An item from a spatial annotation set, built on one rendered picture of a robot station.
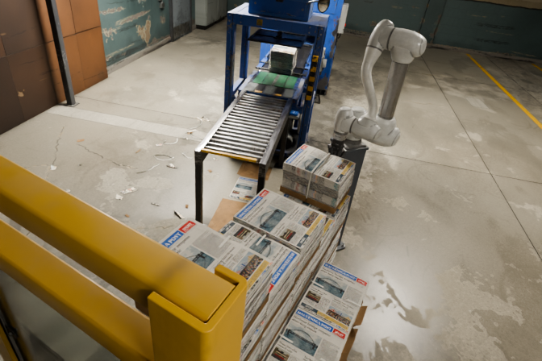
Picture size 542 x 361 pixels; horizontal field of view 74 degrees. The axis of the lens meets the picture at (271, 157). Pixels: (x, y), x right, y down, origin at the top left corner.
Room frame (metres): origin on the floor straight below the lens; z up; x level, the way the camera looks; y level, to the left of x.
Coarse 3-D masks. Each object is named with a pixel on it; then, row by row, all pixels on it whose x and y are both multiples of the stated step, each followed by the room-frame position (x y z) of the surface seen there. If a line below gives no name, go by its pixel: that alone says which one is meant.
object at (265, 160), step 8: (288, 104) 3.37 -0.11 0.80; (288, 112) 3.26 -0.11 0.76; (280, 120) 2.98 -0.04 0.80; (280, 128) 2.82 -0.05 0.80; (272, 136) 2.65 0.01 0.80; (280, 136) 2.86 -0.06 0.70; (272, 144) 2.52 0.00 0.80; (272, 152) 2.43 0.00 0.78; (264, 160) 2.26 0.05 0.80; (264, 168) 2.21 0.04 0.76; (264, 176) 2.21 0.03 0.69
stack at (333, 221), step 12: (336, 216) 1.69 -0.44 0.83; (324, 228) 1.57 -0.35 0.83; (336, 228) 1.73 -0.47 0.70; (324, 240) 1.50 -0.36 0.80; (336, 240) 1.85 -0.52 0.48; (324, 252) 1.58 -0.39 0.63; (312, 264) 1.35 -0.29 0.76; (300, 276) 1.20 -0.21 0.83; (312, 276) 1.45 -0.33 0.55; (300, 288) 1.24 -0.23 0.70; (288, 300) 1.08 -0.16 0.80; (300, 300) 1.32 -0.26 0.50; (276, 324) 0.99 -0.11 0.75; (264, 336) 0.88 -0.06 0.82; (276, 336) 1.03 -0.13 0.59; (264, 348) 0.91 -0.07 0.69; (264, 360) 0.93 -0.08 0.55
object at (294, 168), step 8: (304, 144) 2.11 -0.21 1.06; (296, 152) 1.99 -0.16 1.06; (304, 152) 2.00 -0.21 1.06; (312, 152) 2.01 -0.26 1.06; (320, 152) 2.03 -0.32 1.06; (288, 160) 1.88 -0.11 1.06; (296, 160) 1.89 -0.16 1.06; (304, 160) 1.90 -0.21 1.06; (312, 160) 1.92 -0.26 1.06; (288, 168) 1.84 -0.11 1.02; (296, 168) 1.82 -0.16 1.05; (304, 168) 1.81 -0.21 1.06; (288, 176) 1.84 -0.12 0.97; (296, 176) 1.82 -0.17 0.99; (304, 176) 1.79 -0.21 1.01; (288, 184) 1.85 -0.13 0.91; (296, 184) 1.82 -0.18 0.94; (304, 184) 1.80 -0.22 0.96; (296, 192) 1.81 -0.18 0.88
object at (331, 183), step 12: (336, 156) 2.00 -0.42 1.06; (324, 168) 1.84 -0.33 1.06; (336, 168) 1.85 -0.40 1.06; (348, 168) 1.87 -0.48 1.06; (324, 180) 1.74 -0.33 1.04; (336, 180) 1.73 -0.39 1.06; (348, 180) 1.85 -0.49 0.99; (324, 192) 1.73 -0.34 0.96; (336, 192) 1.70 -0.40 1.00; (324, 204) 1.73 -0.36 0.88; (336, 204) 1.70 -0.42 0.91
